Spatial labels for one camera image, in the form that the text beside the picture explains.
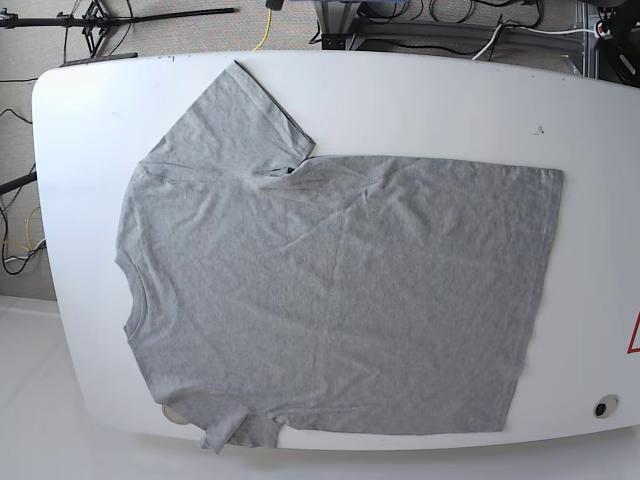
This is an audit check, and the grey T-shirt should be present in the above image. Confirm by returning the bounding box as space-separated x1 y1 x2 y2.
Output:
116 63 564 451

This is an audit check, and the beige table grommet cap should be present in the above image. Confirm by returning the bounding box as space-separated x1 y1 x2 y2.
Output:
161 405 189 425

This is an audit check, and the black tripod stand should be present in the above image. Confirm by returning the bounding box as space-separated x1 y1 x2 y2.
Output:
1 1 239 63

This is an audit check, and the red triangle sticker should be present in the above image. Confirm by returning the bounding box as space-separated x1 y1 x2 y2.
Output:
627 314 640 354

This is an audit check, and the grey metal frame base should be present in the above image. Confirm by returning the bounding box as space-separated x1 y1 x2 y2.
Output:
310 1 599 76

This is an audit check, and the yellow cable top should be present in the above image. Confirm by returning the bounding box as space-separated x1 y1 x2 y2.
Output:
253 6 274 52

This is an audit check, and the white cable top right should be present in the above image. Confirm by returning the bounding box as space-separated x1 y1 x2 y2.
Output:
471 22 596 62

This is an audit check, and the yellow cable left floor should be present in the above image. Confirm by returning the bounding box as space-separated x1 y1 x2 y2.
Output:
0 204 46 257

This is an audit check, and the black cable left floor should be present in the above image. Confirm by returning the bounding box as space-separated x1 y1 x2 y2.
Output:
0 107 47 275

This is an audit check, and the black table cable grommet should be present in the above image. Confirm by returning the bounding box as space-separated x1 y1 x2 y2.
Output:
593 394 620 419

